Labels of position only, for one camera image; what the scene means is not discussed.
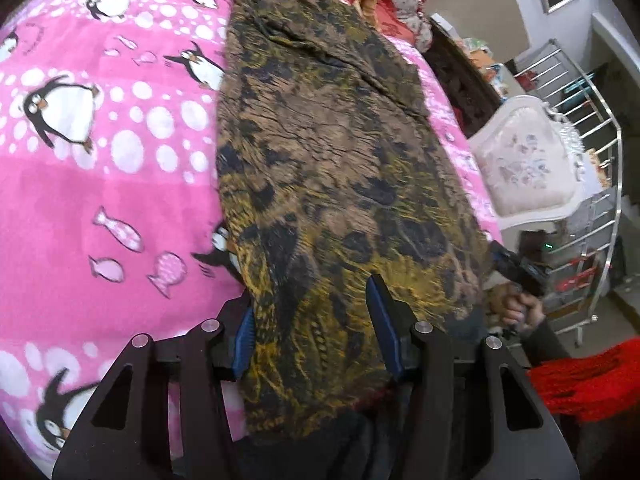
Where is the brown floral batik shirt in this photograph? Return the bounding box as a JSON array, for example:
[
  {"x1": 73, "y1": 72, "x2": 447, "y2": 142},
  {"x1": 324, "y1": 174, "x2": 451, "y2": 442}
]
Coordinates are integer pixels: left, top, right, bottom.
[{"x1": 216, "y1": 0, "x2": 490, "y2": 442}]

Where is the person's right hand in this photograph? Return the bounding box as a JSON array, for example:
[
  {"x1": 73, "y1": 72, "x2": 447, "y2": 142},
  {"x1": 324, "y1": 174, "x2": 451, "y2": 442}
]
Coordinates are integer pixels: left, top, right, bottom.
[{"x1": 489, "y1": 283, "x2": 546, "y2": 333}]

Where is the white upholstered chair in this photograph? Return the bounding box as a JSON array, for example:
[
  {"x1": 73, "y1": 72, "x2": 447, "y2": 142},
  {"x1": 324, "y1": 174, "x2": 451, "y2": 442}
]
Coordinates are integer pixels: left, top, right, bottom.
[{"x1": 469, "y1": 96, "x2": 608, "y2": 231}]

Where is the red knitted garment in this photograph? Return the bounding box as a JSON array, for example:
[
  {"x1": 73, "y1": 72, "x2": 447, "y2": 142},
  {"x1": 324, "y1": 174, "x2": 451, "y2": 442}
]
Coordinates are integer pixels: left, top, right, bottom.
[{"x1": 527, "y1": 337, "x2": 640, "y2": 422}]

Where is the dark carved wooden cabinet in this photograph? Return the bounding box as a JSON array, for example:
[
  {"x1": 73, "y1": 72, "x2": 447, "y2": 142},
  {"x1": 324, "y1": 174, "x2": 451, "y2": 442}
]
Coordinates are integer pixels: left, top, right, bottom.
[{"x1": 423, "y1": 18, "x2": 502, "y2": 139}]

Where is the clutter on cabinet top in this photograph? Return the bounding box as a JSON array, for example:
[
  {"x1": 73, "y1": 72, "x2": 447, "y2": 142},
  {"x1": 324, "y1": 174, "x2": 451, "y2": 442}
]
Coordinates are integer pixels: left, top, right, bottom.
[{"x1": 430, "y1": 13, "x2": 523, "y2": 101}]

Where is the pink penguin blanket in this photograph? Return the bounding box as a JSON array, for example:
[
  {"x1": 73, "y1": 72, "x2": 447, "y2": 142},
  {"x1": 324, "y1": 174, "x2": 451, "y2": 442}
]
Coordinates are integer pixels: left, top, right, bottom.
[{"x1": 0, "y1": 0, "x2": 504, "y2": 478}]

